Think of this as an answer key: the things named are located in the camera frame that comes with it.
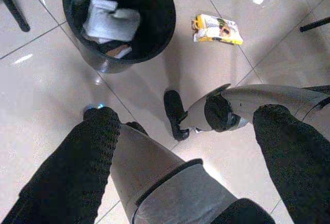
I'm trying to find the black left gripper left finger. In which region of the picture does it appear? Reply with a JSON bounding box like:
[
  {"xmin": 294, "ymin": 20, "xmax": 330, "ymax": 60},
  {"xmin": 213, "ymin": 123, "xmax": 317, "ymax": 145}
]
[{"xmin": 0, "ymin": 107, "xmax": 122, "ymax": 224}]

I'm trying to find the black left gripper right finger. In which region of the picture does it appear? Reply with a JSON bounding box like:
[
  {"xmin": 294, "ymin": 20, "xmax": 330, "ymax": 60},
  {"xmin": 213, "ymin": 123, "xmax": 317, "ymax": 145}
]
[{"xmin": 252, "ymin": 104, "xmax": 330, "ymax": 224}]

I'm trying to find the brown cardboard piece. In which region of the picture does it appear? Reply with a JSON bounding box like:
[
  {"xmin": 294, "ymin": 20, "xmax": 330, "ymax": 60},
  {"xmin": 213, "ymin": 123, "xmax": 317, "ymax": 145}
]
[{"xmin": 105, "ymin": 44, "xmax": 133, "ymax": 59}]

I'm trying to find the white moulded plastic tray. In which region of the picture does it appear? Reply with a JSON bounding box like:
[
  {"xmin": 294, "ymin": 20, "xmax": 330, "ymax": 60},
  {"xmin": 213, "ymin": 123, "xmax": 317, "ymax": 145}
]
[{"xmin": 82, "ymin": 0, "xmax": 142, "ymax": 42}]

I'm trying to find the black round rubbish bin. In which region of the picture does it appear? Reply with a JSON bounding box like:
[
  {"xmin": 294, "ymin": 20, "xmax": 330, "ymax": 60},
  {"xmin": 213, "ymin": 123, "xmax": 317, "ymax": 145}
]
[{"xmin": 61, "ymin": 0, "xmax": 177, "ymax": 75}]

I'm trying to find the yellow white snack packet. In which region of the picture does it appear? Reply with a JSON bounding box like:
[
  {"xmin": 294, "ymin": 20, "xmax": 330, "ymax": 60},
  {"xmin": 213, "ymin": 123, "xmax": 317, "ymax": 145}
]
[{"xmin": 191, "ymin": 13, "xmax": 244, "ymax": 46}]

